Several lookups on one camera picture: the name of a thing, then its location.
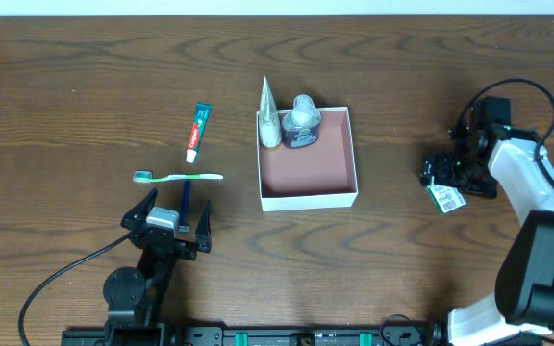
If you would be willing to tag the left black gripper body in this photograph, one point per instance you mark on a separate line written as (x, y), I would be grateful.
(176, 243)

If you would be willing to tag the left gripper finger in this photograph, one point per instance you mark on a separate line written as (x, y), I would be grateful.
(138, 214)
(203, 231)

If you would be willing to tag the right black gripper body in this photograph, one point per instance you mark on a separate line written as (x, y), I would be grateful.
(437, 169)

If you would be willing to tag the small green white box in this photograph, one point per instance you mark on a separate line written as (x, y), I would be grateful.
(445, 198)

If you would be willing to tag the white Pantene tube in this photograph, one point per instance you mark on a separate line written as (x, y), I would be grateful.
(269, 120)

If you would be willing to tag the clear blue soap dispenser bottle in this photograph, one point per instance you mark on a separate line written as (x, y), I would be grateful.
(301, 125)

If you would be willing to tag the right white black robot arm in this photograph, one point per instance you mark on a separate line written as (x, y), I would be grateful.
(491, 154)

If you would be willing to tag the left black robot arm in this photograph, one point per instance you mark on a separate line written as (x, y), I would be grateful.
(135, 294)

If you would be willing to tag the dark blue razor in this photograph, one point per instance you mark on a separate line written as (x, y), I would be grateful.
(183, 224)

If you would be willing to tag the green white toothbrush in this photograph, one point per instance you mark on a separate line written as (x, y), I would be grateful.
(146, 177)

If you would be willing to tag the Colgate toothpaste tube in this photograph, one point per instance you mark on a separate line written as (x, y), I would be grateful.
(201, 116)

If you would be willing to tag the white box pink interior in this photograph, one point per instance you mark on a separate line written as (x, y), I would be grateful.
(320, 176)

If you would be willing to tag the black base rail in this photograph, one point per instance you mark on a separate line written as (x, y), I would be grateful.
(396, 331)

